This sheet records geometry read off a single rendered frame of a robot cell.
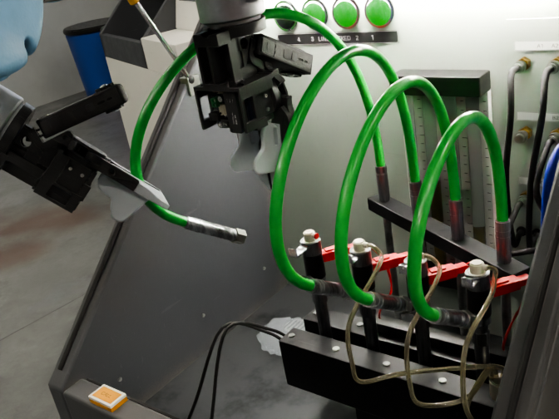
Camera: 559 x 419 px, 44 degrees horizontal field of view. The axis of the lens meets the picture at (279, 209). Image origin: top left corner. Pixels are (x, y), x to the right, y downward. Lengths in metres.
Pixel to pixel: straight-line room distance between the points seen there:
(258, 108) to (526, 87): 0.41
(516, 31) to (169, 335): 0.74
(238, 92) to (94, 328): 0.51
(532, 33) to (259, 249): 0.66
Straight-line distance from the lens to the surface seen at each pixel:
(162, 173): 1.16
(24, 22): 0.35
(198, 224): 0.95
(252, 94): 0.78
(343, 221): 0.71
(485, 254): 0.94
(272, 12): 0.95
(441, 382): 0.92
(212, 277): 1.28
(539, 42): 1.02
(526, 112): 1.05
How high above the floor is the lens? 1.56
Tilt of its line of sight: 24 degrees down
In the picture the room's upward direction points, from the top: 10 degrees counter-clockwise
